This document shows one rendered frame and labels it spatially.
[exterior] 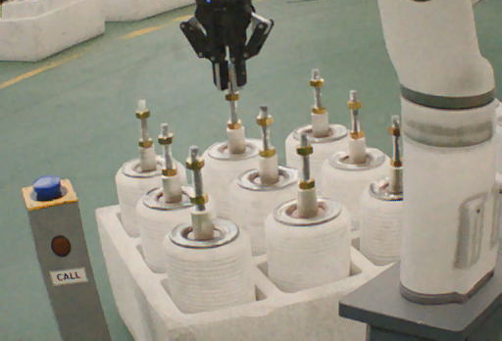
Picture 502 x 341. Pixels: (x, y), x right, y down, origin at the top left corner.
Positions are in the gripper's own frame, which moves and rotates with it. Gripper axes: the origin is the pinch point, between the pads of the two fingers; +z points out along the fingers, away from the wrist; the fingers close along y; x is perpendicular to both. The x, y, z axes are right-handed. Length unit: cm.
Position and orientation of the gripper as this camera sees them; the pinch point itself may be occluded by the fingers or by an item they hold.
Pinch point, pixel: (229, 75)
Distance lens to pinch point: 126.9
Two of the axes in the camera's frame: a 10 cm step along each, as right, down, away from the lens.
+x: 4.7, -3.3, 8.2
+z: 0.8, 9.4, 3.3
